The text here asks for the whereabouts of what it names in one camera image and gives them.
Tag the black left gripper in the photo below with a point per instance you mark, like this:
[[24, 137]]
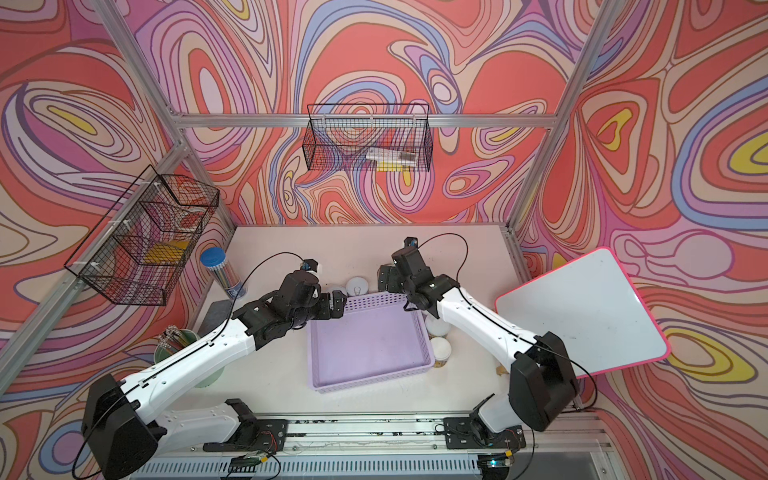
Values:
[[338, 304]]

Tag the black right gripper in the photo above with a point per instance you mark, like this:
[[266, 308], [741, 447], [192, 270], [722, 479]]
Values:
[[393, 273]]

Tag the lilac plastic basket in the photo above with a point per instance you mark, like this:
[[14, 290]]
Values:
[[376, 340]]

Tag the orange can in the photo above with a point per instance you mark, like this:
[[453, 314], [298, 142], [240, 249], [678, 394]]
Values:
[[442, 351], [436, 327]]

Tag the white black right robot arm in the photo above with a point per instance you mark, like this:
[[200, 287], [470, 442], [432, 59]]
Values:
[[542, 382]]

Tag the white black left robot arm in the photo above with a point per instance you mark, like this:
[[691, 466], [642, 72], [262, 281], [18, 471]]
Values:
[[121, 424]]

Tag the markers in back basket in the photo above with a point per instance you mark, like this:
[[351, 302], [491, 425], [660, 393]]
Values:
[[387, 160]]

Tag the yellow item in left basket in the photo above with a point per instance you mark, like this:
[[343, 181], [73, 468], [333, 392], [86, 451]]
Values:
[[166, 253]]

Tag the grey whiteboard eraser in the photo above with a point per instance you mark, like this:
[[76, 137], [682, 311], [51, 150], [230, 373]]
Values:
[[217, 313]]

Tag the blue lid pencil tube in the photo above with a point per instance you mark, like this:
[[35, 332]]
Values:
[[215, 260]]

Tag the pink framed whiteboard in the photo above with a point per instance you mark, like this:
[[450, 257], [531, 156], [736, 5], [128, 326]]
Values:
[[591, 304]]

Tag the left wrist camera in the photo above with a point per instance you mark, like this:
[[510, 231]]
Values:
[[312, 266]]

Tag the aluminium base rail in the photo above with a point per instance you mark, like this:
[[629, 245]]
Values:
[[401, 446]]

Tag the black wire basket back wall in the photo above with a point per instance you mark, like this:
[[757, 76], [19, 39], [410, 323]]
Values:
[[338, 135]]

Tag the black wire basket wall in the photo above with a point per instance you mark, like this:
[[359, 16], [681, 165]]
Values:
[[156, 207], [338, 135]]

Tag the black wire basket left wall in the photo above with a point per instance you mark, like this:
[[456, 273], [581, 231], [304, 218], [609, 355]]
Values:
[[156, 207]]

